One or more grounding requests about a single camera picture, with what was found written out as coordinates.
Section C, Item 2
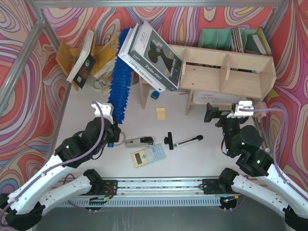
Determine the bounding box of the blue microfiber duster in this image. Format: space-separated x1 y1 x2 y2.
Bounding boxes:
108 28 132 124

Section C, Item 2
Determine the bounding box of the white and black utility knife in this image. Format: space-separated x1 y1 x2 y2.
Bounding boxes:
164 132 203 150

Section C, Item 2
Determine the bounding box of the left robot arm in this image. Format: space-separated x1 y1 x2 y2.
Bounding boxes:
0 117 121 231

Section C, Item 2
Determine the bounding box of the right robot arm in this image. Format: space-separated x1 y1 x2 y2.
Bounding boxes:
201 101 308 231

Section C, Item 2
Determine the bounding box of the wooden desktop bookshelf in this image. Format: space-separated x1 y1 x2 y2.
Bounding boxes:
140 44 277 116

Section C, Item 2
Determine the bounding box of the white paper notebook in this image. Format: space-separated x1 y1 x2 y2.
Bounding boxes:
192 90 248 105

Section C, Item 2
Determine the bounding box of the beige and black stapler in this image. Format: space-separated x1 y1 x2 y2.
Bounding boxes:
125 137 155 148

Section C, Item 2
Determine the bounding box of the pink pig toy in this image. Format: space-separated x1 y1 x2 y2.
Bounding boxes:
253 102 267 123

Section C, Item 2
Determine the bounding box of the yellow and blue calculator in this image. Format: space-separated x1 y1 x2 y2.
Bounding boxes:
131 144 166 167

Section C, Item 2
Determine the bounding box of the yellow sticky note pad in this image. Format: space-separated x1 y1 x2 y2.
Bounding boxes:
156 107 166 120

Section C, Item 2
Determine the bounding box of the blue pencil sharpener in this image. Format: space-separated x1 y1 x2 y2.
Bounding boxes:
150 91 160 100

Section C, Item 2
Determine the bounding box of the colored pencils cup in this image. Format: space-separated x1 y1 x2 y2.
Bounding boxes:
131 71 139 85

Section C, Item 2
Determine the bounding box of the white book black cover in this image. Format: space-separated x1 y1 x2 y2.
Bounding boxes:
66 30 96 89

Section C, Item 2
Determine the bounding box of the yellow books stack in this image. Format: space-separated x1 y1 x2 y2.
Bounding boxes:
92 32 120 78

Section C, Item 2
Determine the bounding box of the teal file organizer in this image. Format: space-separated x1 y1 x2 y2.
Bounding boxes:
198 29 267 55

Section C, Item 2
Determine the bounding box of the white Chokladfabriken book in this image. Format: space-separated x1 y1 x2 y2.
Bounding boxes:
117 23 166 92

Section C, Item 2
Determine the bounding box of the yellow wooden book stand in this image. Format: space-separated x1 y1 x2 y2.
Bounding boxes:
56 33 116 90

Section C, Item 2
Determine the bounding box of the Twins story dark book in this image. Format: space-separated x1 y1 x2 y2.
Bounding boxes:
128 21 183 91

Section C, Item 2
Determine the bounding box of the blue and yellow book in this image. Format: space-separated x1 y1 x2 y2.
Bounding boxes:
252 27 273 56

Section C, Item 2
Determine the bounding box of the beige tape ring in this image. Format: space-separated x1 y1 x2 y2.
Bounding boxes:
114 131 127 147

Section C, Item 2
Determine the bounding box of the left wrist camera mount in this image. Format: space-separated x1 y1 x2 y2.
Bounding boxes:
91 101 114 124

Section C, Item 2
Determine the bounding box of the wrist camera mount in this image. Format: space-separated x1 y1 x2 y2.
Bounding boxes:
91 101 114 124
227 100 254 118

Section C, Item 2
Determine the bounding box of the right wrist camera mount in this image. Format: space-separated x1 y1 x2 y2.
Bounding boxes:
227 100 254 118

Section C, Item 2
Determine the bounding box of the brass padlock with ring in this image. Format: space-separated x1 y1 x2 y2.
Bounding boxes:
92 80 110 92

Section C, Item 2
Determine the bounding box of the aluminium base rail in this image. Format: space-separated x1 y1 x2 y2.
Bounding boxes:
103 176 218 197

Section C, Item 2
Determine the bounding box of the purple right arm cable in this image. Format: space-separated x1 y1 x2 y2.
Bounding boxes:
243 108 308 203

